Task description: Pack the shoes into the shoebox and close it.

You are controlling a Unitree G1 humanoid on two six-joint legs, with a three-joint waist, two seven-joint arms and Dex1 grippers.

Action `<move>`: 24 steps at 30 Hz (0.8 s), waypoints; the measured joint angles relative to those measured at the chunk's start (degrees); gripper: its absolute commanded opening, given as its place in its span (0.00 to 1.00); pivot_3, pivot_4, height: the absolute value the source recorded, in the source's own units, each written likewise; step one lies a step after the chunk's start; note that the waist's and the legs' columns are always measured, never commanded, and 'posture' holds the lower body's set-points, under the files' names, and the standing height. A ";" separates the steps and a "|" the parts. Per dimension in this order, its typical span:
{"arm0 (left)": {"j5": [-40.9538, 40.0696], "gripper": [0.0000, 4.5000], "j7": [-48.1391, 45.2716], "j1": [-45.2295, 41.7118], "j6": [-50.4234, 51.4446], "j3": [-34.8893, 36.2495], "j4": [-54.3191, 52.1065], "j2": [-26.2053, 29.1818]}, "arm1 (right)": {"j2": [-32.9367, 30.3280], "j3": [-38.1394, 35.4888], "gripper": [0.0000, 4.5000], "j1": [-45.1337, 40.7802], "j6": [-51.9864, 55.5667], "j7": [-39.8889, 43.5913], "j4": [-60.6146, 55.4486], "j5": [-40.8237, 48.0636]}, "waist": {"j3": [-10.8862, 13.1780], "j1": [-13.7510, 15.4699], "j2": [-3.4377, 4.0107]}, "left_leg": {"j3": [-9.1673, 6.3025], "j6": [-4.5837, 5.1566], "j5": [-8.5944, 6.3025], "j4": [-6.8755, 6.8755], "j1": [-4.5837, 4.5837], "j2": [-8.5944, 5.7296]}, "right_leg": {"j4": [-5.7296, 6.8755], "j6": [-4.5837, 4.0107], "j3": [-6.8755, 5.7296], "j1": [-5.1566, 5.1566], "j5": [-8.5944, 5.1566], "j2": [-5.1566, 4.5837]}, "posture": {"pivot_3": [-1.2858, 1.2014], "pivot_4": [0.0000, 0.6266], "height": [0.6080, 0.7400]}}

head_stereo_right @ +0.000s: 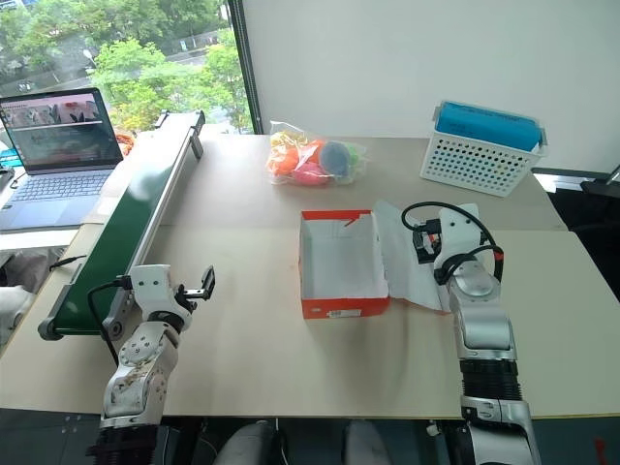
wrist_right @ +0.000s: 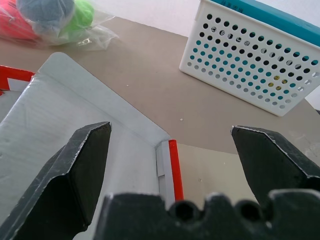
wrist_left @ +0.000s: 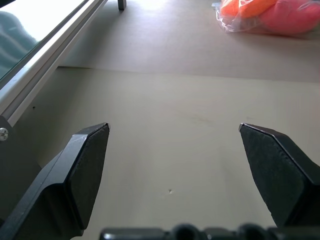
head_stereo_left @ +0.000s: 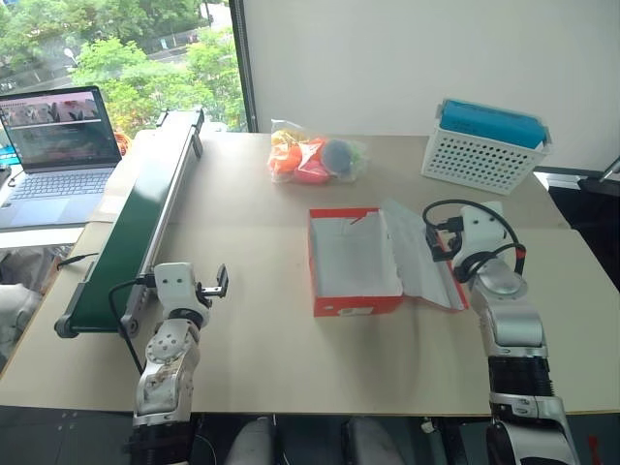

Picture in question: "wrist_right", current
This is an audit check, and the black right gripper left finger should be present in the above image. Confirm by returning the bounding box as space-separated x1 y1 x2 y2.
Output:
0 121 112 240

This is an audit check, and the clear plastic bag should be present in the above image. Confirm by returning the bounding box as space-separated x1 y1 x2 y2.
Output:
0 0 120 47

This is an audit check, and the grey-blue yarn ball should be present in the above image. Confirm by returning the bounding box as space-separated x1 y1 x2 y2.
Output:
18 0 76 29

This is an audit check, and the green yarn ball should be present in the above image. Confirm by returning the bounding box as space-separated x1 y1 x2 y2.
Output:
66 0 95 31

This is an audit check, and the red and white cardboard box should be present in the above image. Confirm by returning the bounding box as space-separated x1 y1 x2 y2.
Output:
0 51 185 240

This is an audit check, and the white perforated plastic basket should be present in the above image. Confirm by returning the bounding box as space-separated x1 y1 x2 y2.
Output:
179 0 320 117

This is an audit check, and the teal box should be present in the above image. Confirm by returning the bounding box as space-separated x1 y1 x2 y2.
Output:
192 0 320 100

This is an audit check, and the red yarn ball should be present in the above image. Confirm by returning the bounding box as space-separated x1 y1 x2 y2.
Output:
0 6 41 41

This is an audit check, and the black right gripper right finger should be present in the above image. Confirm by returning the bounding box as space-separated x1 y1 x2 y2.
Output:
231 125 320 205

